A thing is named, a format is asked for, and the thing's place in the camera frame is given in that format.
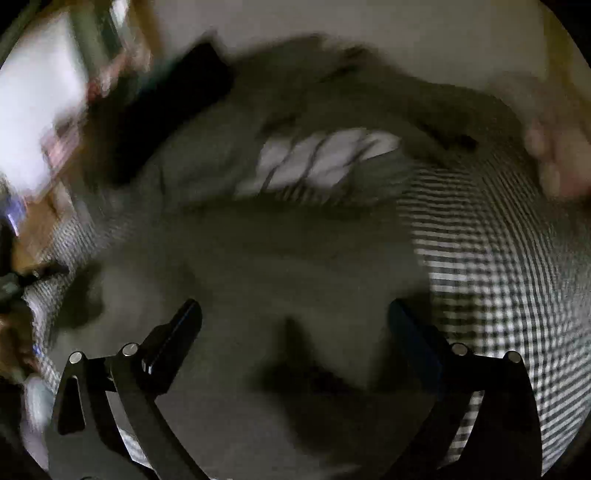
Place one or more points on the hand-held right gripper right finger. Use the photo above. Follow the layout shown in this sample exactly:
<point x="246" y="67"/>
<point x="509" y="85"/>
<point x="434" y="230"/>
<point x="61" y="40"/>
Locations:
<point x="415" y="344"/>

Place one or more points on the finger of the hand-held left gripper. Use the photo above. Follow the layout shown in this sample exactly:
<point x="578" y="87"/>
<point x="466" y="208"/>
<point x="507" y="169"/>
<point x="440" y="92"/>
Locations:
<point x="46" y="271"/>

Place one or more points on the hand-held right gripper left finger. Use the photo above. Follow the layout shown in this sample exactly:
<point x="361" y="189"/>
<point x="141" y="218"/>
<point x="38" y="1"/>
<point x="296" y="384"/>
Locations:
<point x="178" y="332"/>

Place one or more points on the grey zip hooded jacket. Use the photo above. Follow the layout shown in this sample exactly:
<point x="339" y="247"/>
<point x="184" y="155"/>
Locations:
<point x="277" y="277"/>

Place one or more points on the black and white checkered bedsheet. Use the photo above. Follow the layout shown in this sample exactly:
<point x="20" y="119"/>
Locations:
<point x="498" y="277"/>

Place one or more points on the black garment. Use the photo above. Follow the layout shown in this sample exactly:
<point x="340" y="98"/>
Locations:
<point x="152" y="106"/>

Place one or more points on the grey garment with white stripes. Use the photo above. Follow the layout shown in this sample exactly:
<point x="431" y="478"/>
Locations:
<point x="318" y="161"/>

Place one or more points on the pink plush toy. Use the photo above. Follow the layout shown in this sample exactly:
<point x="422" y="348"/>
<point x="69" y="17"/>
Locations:
<point x="558" y="161"/>

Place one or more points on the wooden bed rail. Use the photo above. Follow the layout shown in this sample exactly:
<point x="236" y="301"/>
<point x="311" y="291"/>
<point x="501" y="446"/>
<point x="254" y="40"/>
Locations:
<point x="46" y="221"/>

